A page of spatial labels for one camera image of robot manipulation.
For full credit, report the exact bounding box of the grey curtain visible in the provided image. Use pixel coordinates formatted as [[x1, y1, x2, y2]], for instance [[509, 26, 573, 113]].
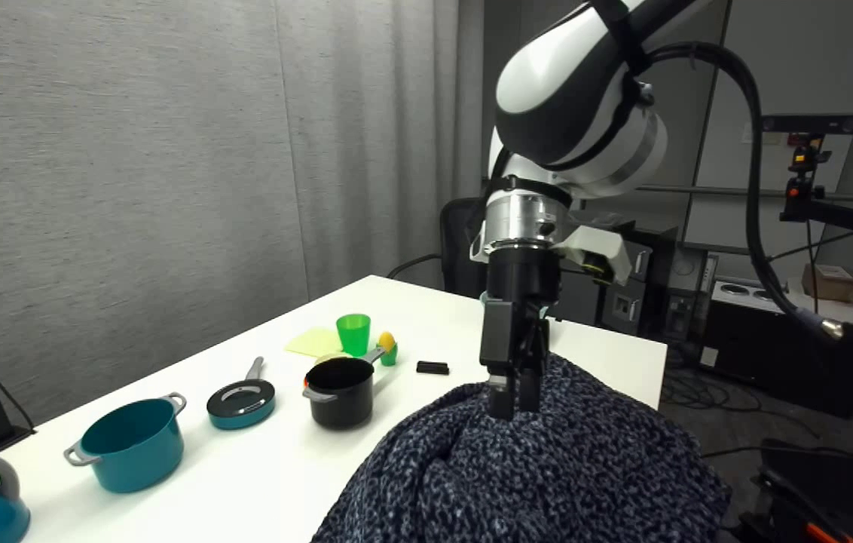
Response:
[[0, 0, 482, 456]]

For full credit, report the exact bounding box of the yellow green toy fruit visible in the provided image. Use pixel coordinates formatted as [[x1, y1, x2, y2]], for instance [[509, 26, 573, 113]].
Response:
[[374, 329, 402, 368]]

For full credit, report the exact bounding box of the brown cardboard box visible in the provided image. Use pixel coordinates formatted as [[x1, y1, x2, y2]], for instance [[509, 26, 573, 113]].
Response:
[[798, 264, 853, 304]]

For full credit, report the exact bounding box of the dark blue knit blanket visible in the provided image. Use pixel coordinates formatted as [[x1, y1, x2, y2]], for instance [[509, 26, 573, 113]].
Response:
[[311, 353, 737, 543]]

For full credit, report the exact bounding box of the black computer tower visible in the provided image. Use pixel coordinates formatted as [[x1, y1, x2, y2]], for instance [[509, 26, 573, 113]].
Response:
[[556, 225, 689, 342]]

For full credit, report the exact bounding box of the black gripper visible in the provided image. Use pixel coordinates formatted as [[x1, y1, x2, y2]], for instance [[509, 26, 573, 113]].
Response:
[[479, 246, 561, 423]]

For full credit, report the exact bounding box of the black bar camera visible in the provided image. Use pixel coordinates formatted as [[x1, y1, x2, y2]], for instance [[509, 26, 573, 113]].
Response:
[[753, 113, 853, 221]]

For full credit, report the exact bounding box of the black equipment cabinet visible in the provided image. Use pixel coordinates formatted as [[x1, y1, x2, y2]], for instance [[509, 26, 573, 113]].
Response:
[[696, 278, 853, 421]]

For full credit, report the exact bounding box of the green plastic cup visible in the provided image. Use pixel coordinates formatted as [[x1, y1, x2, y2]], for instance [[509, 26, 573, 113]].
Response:
[[336, 311, 374, 358]]

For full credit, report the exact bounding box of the yellow sponge cloth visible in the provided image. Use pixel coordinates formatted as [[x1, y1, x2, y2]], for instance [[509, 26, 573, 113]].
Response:
[[284, 325, 347, 365]]

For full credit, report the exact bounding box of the black equipment case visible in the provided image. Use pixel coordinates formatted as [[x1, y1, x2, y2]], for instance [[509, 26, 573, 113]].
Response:
[[744, 440, 853, 543]]

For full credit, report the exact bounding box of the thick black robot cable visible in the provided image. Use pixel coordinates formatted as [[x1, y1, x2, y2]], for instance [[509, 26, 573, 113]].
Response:
[[644, 41, 853, 355]]

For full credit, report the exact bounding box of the teal mug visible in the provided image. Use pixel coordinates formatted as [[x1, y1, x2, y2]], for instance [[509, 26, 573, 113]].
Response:
[[61, 391, 191, 497]]

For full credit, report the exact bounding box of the black saucepan grey handle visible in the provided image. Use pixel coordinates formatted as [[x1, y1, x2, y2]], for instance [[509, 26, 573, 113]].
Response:
[[302, 342, 389, 436]]

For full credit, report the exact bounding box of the black office chair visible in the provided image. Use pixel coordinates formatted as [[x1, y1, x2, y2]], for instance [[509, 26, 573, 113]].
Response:
[[440, 197, 494, 298]]

